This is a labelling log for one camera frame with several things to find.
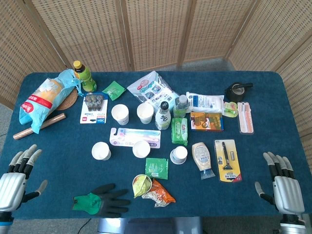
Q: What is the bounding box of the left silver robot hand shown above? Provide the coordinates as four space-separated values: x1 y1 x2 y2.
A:
0 144 48 215

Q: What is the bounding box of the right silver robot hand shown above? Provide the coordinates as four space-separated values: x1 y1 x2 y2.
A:
254 151 306 215

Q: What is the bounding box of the white paper cup leaf print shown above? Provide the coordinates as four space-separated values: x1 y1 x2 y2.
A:
91 141 112 161

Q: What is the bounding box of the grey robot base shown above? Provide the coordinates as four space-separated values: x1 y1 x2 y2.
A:
97 216 203 234

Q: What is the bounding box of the upturned white paper cup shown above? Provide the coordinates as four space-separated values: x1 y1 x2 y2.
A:
170 146 189 165

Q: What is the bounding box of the dark blue table cover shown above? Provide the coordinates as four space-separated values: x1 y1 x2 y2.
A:
0 71 312 219

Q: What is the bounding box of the yellow razor blister pack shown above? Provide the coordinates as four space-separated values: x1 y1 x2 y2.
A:
214 139 243 182

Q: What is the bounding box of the brown paper roll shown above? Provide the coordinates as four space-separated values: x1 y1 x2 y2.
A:
12 113 67 141

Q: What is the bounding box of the pink brush blister pack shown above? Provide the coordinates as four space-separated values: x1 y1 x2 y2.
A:
237 101 255 135

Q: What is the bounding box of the light blue bread bag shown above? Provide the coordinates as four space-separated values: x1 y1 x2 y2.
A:
19 69 82 135

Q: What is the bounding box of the cream squeeze sauce bottle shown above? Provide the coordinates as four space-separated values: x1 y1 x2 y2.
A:
191 142 216 180

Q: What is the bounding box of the black and green work glove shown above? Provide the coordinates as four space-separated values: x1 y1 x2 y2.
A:
72 183 131 218

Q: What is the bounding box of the round woven brown coaster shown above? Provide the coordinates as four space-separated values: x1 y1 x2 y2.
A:
55 88 78 111

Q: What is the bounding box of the orange and blue box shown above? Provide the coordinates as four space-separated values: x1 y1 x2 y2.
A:
190 111 225 132

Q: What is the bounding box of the black tape roll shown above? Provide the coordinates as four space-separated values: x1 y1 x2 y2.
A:
224 82 254 103

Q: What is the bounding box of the black binder clips pack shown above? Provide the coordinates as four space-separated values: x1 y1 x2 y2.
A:
79 92 109 125

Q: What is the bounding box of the white wet wipes pack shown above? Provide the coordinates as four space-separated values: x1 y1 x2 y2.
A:
186 91 225 114

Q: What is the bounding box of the green tissue pack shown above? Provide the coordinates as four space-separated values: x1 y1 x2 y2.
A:
171 117 189 146

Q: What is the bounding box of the orange snack wrapper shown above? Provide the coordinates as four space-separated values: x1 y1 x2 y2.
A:
141 179 176 208

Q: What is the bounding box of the green tea bottle yellow cap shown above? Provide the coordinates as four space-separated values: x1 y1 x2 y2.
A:
73 60 98 93

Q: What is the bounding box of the green sachet with barcode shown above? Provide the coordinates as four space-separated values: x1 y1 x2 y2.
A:
145 157 169 180

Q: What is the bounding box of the toothbrush blister pack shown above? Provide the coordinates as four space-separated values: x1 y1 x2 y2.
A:
109 127 162 149

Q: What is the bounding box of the water bottle green label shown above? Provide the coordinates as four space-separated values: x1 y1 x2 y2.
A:
173 95 189 118

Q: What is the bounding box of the small green sachet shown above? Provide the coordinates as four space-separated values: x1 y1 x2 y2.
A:
101 80 127 101

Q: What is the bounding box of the clear bottle black cap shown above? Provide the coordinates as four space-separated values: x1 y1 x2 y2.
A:
155 101 171 131

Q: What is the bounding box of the clear printed zip bag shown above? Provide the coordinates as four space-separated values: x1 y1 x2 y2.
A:
127 71 180 111

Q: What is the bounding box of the bamboo folding screen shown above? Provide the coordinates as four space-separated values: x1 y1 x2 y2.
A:
0 0 312 176

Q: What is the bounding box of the thin black cable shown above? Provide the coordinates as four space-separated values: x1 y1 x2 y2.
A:
77 218 92 234

